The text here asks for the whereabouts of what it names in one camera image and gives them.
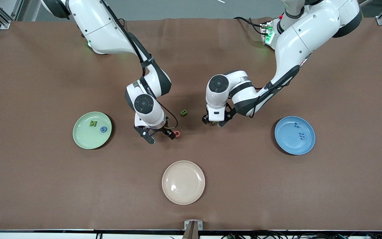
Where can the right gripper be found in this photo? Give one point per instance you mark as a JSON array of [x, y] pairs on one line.
[[164, 128]]

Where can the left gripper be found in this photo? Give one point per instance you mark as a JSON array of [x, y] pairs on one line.
[[224, 118]]

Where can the red letter Q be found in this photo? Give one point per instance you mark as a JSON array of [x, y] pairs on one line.
[[178, 134]]

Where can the green letter B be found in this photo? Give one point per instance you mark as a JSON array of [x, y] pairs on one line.
[[184, 112]]

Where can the blue letter G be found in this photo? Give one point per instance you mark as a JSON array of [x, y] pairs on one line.
[[101, 130]]

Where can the green letter N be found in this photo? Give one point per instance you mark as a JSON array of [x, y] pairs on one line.
[[93, 123]]

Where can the blue letter m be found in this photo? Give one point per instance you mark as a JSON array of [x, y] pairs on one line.
[[301, 135]]

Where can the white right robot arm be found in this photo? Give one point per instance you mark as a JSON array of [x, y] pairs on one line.
[[95, 23]]

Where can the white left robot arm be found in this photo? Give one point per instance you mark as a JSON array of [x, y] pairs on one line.
[[310, 30]]

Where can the beige plate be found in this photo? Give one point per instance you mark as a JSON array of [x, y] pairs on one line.
[[183, 182]]

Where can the light green plate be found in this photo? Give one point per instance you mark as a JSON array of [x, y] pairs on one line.
[[85, 136]]

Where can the blue plate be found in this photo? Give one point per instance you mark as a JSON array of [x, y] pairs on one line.
[[290, 142]]

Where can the brown table mat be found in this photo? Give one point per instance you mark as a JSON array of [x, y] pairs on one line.
[[45, 186]]

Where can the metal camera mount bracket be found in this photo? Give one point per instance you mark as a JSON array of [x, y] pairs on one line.
[[188, 225]]

